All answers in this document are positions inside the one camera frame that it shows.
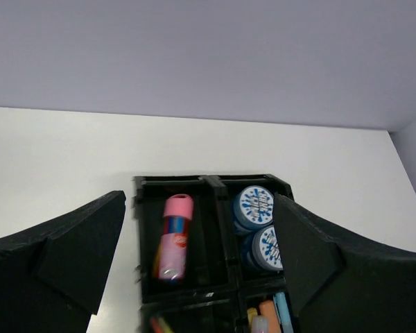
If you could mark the blue-capped highlighter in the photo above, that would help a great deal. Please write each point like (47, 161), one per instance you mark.
(283, 314)

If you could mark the black four-compartment organizer tray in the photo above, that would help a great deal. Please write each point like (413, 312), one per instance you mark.
(218, 287)

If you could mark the blue-lidded jar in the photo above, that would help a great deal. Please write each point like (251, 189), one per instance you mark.
(252, 210)
(260, 250)

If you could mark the yellow thin pen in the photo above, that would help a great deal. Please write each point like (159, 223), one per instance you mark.
(165, 327)

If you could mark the orange-capped clear highlighter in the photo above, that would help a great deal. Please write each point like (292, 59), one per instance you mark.
(267, 309)

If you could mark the purple highlighter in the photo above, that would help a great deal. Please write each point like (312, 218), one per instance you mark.
(260, 324)

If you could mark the pink-capped marker bottle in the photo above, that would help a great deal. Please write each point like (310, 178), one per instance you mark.
(172, 252)

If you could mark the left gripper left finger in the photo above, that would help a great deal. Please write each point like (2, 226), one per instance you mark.
(53, 275)

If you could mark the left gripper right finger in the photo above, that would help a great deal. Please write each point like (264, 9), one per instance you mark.
(340, 281)

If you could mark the orange-red thin pen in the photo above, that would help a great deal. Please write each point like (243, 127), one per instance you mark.
(155, 326)

